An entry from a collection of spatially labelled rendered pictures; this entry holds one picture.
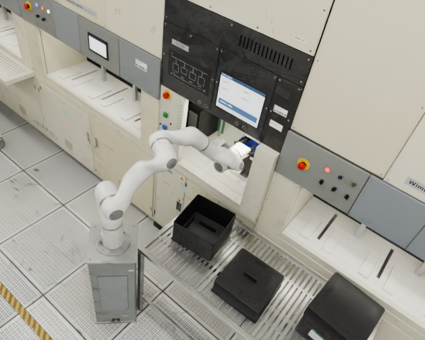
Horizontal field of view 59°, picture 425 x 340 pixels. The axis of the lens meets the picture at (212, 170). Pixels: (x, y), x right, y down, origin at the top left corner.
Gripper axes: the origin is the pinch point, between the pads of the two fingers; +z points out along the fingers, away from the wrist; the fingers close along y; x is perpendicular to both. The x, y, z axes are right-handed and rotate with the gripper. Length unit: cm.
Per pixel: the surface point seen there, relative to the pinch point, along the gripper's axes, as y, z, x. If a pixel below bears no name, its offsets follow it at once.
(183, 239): 4, -61, -37
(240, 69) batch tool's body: -7, -19, 55
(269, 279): 57, -50, -33
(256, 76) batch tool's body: 3, -19, 55
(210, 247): 21, -58, -30
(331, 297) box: 87, -46, -18
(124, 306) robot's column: -13, -92, -96
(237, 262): 38, -53, -33
